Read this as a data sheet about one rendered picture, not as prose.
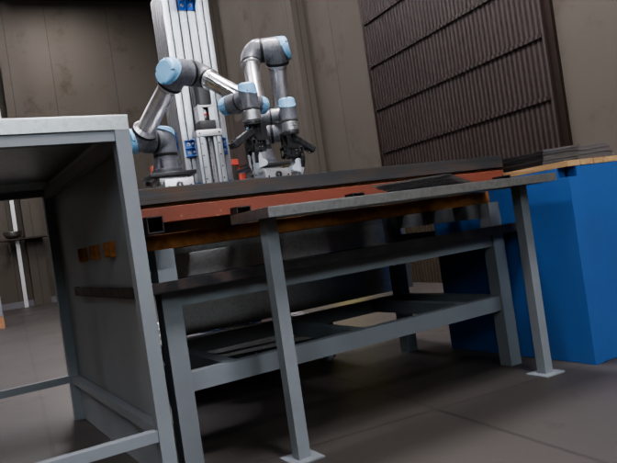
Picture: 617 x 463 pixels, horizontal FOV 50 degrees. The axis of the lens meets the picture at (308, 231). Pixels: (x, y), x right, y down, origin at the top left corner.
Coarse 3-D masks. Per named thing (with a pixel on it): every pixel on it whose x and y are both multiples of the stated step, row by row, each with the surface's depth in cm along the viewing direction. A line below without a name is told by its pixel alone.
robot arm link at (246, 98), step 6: (240, 84) 256; (246, 84) 255; (252, 84) 256; (240, 90) 256; (246, 90) 255; (252, 90) 256; (234, 96) 259; (240, 96) 256; (246, 96) 255; (252, 96) 255; (234, 102) 259; (240, 102) 257; (246, 102) 255; (252, 102) 255; (258, 102) 258; (240, 108) 261; (246, 108) 255; (252, 108) 255; (258, 108) 257
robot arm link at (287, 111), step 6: (282, 102) 293; (288, 102) 292; (294, 102) 294; (282, 108) 293; (288, 108) 292; (294, 108) 294; (282, 114) 293; (288, 114) 292; (294, 114) 293; (282, 120) 294; (288, 120) 292
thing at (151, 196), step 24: (384, 168) 243; (408, 168) 249; (432, 168) 255; (456, 168) 261; (480, 168) 268; (144, 192) 197; (168, 192) 201; (192, 192) 205; (216, 192) 209; (240, 192) 213; (264, 192) 219
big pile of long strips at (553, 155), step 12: (576, 144) 258; (600, 144) 270; (516, 156) 273; (528, 156) 267; (540, 156) 263; (552, 156) 261; (564, 156) 260; (576, 156) 259; (588, 156) 271; (600, 156) 269; (504, 168) 279; (516, 168) 274
